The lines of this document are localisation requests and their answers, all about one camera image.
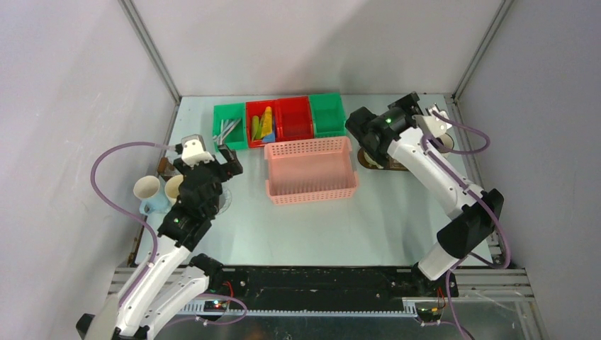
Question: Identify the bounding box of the cream mug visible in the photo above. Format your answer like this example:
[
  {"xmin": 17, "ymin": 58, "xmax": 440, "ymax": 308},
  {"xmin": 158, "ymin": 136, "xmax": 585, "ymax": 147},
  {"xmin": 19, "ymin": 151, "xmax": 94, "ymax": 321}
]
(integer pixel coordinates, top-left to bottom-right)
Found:
[{"xmin": 164, "ymin": 174, "xmax": 184, "ymax": 205}]

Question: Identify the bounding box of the white toothbrush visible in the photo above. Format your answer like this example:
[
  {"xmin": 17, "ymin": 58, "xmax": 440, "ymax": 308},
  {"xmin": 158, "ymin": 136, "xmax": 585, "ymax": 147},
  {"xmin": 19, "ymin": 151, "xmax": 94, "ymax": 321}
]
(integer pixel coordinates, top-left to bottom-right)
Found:
[{"xmin": 213, "ymin": 118, "xmax": 242, "ymax": 146}]

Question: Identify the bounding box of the brown wooden toothbrush holder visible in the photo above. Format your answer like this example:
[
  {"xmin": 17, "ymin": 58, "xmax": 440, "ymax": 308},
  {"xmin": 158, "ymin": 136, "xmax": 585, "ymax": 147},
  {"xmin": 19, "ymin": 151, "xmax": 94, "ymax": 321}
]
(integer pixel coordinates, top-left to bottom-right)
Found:
[{"xmin": 157, "ymin": 157, "xmax": 179, "ymax": 182}]

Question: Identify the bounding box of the white mug blue handle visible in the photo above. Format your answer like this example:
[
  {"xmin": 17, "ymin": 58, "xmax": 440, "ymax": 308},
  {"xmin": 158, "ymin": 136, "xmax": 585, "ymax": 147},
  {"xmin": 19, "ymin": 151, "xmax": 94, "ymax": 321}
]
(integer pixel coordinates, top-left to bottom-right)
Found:
[{"xmin": 133, "ymin": 176, "xmax": 171, "ymax": 216}]

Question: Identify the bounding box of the white mug dark rim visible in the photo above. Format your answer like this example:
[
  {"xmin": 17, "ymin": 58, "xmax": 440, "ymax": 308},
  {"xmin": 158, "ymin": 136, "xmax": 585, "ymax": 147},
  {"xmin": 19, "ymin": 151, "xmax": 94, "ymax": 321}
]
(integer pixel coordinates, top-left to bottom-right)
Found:
[{"xmin": 432, "ymin": 134, "xmax": 455, "ymax": 154}]

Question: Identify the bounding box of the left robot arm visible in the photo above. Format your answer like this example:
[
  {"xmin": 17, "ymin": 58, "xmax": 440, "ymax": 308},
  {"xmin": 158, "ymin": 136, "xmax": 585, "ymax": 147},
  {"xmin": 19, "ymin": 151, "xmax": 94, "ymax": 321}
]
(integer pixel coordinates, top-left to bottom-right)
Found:
[{"xmin": 76, "ymin": 140, "xmax": 243, "ymax": 339}]

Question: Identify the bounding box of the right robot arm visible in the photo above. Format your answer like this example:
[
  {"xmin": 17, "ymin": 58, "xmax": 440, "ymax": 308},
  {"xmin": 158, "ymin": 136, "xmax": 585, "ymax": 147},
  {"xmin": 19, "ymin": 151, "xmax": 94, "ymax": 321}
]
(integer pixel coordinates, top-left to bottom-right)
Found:
[{"xmin": 345, "ymin": 92, "xmax": 504, "ymax": 296}]

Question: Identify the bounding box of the clear textured oval tray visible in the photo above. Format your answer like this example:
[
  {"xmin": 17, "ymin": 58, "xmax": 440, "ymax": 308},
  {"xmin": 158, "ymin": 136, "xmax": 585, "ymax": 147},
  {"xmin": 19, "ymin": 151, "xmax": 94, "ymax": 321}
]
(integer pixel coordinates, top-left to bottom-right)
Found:
[{"xmin": 216, "ymin": 186, "xmax": 232, "ymax": 215}]

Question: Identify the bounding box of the green toothpaste tube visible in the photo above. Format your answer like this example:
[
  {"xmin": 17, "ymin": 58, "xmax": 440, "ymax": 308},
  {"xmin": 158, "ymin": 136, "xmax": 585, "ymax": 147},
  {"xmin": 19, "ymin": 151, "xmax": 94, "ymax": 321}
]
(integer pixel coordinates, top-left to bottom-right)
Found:
[{"xmin": 250, "ymin": 115, "xmax": 262, "ymax": 141}]

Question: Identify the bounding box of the brown wooden oval tray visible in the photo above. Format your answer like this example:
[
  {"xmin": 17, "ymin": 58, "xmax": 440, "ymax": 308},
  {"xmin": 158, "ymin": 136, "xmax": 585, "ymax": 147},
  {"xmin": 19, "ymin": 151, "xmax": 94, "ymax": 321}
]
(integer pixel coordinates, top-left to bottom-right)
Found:
[{"xmin": 357, "ymin": 147, "xmax": 408, "ymax": 171}]

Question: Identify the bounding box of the red bin with toothpaste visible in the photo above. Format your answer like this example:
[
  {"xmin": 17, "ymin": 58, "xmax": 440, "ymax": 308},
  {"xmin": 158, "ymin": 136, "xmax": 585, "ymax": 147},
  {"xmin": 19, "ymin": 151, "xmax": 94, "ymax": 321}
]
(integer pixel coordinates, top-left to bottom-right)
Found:
[{"xmin": 245, "ymin": 100, "xmax": 277, "ymax": 148}]

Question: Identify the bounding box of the green bin with toothbrushes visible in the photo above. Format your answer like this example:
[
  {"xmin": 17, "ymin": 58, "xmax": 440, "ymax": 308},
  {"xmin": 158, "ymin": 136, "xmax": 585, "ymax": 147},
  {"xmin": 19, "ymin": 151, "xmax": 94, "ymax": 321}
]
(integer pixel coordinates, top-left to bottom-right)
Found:
[{"xmin": 213, "ymin": 103, "xmax": 249, "ymax": 150}]

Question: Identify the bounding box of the red bin with holder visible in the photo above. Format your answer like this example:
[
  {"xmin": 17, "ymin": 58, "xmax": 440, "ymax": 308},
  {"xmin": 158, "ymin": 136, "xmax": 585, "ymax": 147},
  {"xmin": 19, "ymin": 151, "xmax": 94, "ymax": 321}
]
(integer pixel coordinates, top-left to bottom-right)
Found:
[{"xmin": 275, "ymin": 96, "xmax": 314, "ymax": 142}]

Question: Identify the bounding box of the pink perforated basket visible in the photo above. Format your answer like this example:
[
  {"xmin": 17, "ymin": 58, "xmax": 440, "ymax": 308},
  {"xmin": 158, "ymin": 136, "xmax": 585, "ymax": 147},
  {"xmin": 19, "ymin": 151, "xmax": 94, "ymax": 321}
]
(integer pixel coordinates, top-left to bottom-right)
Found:
[{"xmin": 264, "ymin": 136, "xmax": 359, "ymax": 205}]

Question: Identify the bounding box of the green bin far right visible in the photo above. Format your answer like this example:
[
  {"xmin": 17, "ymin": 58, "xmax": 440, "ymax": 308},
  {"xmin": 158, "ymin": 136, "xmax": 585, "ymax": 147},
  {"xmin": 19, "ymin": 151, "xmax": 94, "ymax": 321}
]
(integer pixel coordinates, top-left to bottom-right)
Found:
[{"xmin": 308, "ymin": 93, "xmax": 346, "ymax": 138}]

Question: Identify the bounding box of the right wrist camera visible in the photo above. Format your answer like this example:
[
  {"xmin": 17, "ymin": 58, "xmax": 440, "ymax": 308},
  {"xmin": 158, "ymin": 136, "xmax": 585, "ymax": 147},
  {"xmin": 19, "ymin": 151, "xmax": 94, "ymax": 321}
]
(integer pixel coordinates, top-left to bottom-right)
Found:
[{"xmin": 415, "ymin": 103, "xmax": 452, "ymax": 138}]

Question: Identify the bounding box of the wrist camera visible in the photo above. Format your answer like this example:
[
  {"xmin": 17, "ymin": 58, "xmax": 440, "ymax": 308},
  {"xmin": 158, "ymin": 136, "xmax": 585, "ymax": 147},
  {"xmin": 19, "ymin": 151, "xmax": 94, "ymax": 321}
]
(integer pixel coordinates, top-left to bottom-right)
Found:
[
  {"xmin": 176, "ymin": 134, "xmax": 215, "ymax": 167},
  {"xmin": 415, "ymin": 103, "xmax": 452, "ymax": 138}
]

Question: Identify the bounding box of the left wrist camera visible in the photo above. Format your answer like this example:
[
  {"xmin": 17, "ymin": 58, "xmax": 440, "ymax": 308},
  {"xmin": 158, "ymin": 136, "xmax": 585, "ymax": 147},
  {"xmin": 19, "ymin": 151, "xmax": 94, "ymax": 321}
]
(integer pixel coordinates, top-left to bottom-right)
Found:
[{"xmin": 176, "ymin": 134, "xmax": 215, "ymax": 167}]

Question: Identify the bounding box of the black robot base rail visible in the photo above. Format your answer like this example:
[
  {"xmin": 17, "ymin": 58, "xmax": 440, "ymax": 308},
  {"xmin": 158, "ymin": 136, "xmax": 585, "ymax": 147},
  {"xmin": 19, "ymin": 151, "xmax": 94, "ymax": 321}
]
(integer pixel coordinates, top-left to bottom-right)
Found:
[{"xmin": 208, "ymin": 266, "xmax": 459, "ymax": 312}]

